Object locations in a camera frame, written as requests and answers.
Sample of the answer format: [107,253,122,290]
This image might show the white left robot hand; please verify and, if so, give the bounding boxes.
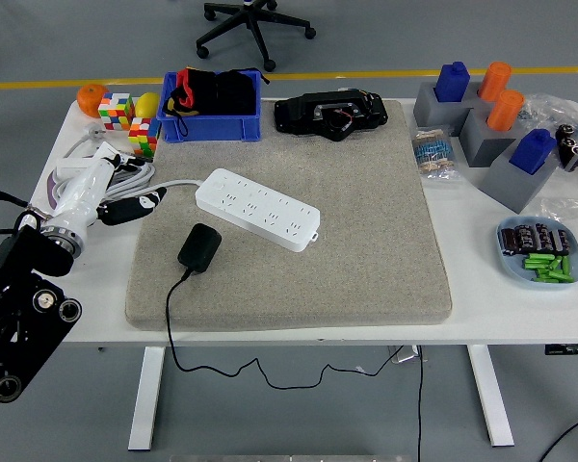
[47,152,169,236]

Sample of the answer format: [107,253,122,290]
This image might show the black plug adapter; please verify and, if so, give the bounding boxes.
[176,222,223,275]

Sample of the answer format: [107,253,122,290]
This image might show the thin black plug cord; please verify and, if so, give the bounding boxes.
[165,268,407,390]

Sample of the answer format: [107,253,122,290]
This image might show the white power strip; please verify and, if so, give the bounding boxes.
[194,167,322,252]

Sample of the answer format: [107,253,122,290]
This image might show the white rectangular block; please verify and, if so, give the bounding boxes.
[56,158,96,181]

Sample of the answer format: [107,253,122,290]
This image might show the white square plate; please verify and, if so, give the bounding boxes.
[93,141,126,164]

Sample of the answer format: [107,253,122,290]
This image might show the multicolour puzzle cube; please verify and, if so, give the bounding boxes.
[97,90,136,132]
[127,116,163,158]

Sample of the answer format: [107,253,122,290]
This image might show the orange fruit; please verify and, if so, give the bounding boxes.
[75,83,110,118]

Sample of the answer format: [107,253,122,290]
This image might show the yellow lemon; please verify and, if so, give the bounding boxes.
[133,91,162,119]

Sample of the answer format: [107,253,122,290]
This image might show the blue plastic bin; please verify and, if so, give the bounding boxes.
[155,70,263,144]

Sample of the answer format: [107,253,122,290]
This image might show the black and red fabric pouches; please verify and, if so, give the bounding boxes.
[161,66,271,137]

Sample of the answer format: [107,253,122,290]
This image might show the white table leg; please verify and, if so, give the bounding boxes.
[466,345,515,448]
[127,346,167,452]

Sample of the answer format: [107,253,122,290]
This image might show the black electronic device housing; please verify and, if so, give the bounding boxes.
[273,89,389,143]

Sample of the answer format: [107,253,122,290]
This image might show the grey-brown mat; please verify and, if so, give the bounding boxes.
[123,98,454,332]

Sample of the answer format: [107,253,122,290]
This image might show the clear bag of resistors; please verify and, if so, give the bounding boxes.
[410,125,463,183]

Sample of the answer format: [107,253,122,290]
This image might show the grey block holder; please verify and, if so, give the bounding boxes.
[479,148,560,215]
[459,108,519,168]
[412,80,492,138]

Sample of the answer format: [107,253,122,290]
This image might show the blue plastic block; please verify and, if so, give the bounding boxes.
[508,128,558,174]
[434,61,472,104]

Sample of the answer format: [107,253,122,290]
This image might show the orange plastic cylinder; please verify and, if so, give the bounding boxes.
[486,89,526,133]
[477,61,513,103]

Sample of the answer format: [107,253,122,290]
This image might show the black capacitor white print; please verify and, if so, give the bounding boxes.
[499,227,519,257]
[550,227,573,257]
[533,222,554,252]
[514,224,537,254]

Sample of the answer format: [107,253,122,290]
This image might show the light blue tray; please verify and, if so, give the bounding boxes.
[495,215,578,291]

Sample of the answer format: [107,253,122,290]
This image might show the crumpled clear plastic bag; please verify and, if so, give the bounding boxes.
[517,91,578,141]
[539,194,578,261]

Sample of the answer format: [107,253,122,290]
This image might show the grey coiled power cable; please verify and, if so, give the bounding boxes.
[57,122,204,213]

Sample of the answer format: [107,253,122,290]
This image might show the silver bracket under table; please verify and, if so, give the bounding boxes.
[387,345,428,363]

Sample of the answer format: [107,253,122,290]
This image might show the black hanging cable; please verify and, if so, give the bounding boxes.
[416,346,425,462]

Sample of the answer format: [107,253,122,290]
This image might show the black floor cable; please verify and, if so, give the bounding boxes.
[539,411,578,462]

